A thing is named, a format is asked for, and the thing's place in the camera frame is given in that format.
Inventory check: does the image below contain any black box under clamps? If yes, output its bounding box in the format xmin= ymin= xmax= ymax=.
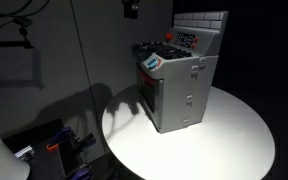
xmin=3 ymin=119 xmax=96 ymax=180

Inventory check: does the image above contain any purple orange spring clamp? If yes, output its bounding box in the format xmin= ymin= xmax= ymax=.
xmin=46 ymin=127 xmax=74 ymax=151

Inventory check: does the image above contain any black hanging cable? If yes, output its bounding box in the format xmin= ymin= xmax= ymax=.
xmin=0 ymin=0 xmax=50 ymax=38

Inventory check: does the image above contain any grey toy stove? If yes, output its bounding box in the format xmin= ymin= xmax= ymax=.
xmin=132 ymin=11 xmax=229 ymax=133

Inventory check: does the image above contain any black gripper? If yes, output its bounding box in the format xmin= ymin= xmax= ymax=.
xmin=122 ymin=0 xmax=140 ymax=19

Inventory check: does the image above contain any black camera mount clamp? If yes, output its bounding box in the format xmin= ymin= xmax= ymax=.
xmin=0 ymin=17 xmax=33 ymax=49

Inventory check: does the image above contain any small silver purple object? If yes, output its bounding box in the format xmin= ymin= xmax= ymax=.
xmin=15 ymin=146 xmax=35 ymax=161

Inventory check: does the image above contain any lower purple spring clamp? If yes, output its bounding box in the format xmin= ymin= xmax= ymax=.
xmin=67 ymin=167 xmax=91 ymax=180

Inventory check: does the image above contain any purple black spring clamp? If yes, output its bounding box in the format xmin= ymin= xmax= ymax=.
xmin=77 ymin=133 xmax=96 ymax=149

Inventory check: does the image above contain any round white table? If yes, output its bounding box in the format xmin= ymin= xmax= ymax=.
xmin=102 ymin=86 xmax=276 ymax=180

